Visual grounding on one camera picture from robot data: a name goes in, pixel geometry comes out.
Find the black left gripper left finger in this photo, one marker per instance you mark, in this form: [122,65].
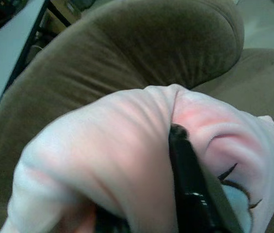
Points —
[110,224]

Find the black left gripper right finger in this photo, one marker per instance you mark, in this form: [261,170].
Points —
[190,184]

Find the pink plush pillow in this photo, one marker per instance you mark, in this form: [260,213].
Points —
[98,150]

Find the brown velvet round sofa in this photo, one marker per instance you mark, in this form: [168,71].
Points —
[127,48]

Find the white table panel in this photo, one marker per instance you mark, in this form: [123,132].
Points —
[3,48]

